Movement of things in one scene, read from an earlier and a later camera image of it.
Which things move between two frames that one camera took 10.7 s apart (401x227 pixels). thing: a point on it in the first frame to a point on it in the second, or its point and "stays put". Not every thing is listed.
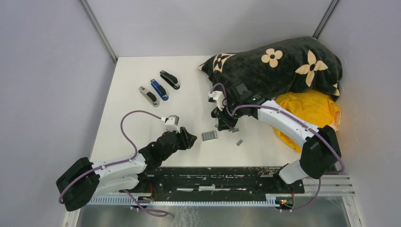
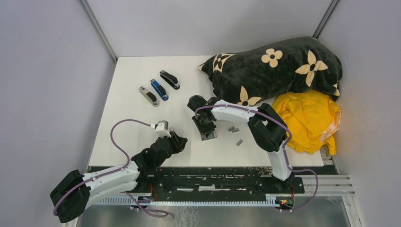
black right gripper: (224, 123) to (202, 129)
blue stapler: (160, 89) stays put
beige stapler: (149, 96) stays put
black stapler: (172, 80) stays put
